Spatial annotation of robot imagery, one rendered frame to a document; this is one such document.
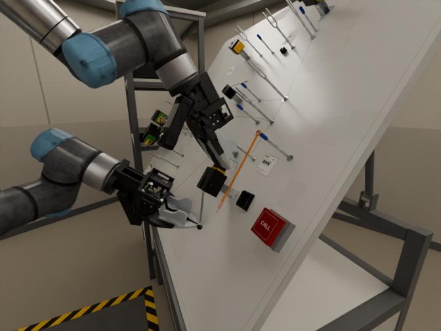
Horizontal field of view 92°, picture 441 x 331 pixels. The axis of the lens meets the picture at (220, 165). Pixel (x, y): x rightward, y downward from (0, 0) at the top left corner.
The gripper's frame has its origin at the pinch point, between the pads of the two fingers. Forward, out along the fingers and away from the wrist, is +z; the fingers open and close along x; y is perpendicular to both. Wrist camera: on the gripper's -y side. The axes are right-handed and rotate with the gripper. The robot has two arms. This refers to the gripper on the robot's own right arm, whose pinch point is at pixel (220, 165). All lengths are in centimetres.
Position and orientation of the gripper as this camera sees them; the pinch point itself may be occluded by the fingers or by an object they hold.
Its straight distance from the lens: 51.1
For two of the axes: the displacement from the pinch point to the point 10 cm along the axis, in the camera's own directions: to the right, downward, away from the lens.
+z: 4.6, 7.9, 4.0
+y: 7.5, -5.9, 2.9
